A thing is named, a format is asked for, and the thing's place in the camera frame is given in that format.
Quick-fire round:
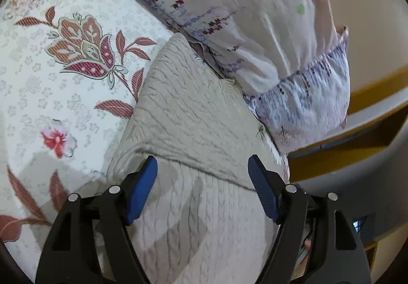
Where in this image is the wooden bed frame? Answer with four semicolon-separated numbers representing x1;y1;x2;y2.
288;65;407;182

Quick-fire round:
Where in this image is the white floral bed sheet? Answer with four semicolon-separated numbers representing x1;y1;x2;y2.
1;0;172;279

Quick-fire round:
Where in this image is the lit monitor screen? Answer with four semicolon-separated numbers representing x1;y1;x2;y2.
352;215;370;234

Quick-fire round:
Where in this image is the beige cable knit sweater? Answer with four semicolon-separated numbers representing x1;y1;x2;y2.
108;34;290;283

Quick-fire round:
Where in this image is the pink floral pillow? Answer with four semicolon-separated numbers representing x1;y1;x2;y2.
145;0;350;154

